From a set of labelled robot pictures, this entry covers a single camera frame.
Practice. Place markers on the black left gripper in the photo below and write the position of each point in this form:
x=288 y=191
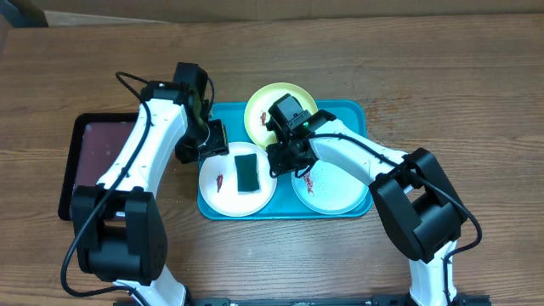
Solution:
x=218 y=144

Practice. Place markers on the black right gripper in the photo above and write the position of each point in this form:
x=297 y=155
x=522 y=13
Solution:
x=280 y=167

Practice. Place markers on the white plate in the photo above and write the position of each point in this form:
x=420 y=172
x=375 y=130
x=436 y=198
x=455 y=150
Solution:
x=218 y=183

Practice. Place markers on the green scrubbing sponge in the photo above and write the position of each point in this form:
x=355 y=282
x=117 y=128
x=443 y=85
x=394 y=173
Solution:
x=247 y=173

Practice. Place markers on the yellow plate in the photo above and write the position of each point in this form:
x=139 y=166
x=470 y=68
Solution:
x=256 y=113

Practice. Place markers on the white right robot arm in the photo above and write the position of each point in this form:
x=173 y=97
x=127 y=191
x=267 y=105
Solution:
x=418 y=207

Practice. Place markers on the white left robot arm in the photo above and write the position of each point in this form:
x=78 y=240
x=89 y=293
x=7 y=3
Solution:
x=120 y=242

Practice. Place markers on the black tray of brown water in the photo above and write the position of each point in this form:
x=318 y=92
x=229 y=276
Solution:
x=96 y=141

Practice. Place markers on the light blue plate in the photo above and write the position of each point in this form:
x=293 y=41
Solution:
x=328 y=190

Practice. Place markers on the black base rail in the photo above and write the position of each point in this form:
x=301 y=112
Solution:
x=378 y=300

